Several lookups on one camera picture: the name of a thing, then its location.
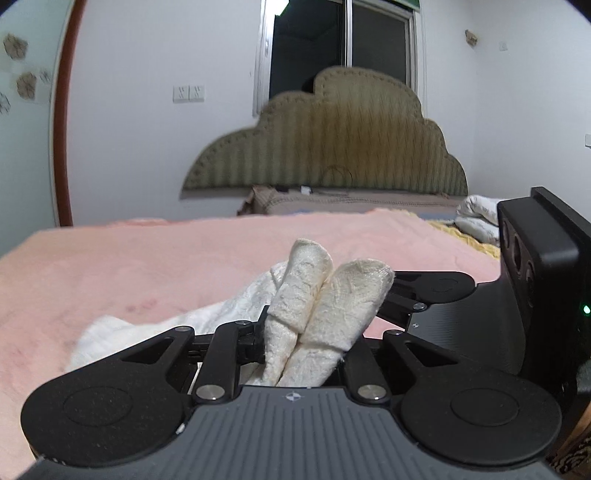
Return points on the patterned brown cloth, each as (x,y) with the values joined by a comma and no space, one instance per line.
(575,457)

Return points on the yellow blanket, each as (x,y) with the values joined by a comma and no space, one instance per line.
(475,247)

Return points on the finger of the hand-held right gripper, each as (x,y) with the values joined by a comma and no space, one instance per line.
(411,300)

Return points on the white wall sockets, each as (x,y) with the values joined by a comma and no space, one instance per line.
(189,93)

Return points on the brown striped pillow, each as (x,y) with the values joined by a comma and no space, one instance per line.
(369,201)

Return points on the pink blanket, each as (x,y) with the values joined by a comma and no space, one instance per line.
(138,258)

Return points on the olive padded headboard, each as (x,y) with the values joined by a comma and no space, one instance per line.
(346,138)

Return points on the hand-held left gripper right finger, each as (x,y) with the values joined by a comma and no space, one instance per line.
(364,364)

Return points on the white crumpled cloth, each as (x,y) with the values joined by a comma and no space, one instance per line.
(478,217)

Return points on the wall sticker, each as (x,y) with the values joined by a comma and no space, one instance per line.
(471,38)

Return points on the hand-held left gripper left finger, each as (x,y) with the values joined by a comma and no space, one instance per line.
(249,341)

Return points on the floral glass wardrobe door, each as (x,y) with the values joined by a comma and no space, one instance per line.
(23,161)

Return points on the brown wooden frame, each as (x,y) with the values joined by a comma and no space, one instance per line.
(57,138)

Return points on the white towel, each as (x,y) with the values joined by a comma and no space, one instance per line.
(351,300)

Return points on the window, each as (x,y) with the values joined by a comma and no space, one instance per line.
(300,46)

